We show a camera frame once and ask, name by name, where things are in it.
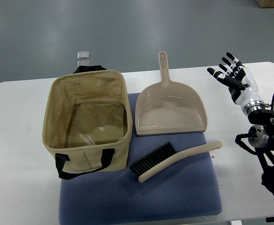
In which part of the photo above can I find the yellow fabric bag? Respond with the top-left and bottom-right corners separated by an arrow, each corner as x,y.
42,70 -> 133,180

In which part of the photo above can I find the blue seat cushion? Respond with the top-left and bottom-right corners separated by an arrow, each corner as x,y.
58,92 -> 223,223

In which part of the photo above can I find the clear plastic clip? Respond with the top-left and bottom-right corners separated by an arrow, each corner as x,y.
77,51 -> 90,66

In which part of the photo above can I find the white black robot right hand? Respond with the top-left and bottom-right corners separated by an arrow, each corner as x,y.
207,52 -> 270,116

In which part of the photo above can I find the pink plastic dustpan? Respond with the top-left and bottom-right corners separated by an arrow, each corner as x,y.
135,52 -> 207,135

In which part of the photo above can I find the cardboard box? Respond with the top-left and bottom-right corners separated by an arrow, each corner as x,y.
256,0 -> 274,8

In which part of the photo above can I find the pink hand broom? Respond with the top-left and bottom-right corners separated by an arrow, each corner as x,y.
129,141 -> 223,183

